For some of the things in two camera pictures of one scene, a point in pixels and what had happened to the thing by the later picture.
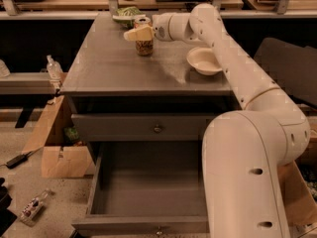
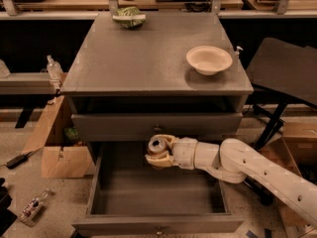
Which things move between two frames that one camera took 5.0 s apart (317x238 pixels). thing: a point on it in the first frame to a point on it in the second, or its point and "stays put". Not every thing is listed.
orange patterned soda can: [144, 48] to [157, 145]
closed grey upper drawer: [142, 127] stays put
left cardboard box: [62, 156] stays put
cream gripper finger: [146, 33] to [161, 161]
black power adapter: [18, 160] stays put
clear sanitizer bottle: [53, 69] stays put
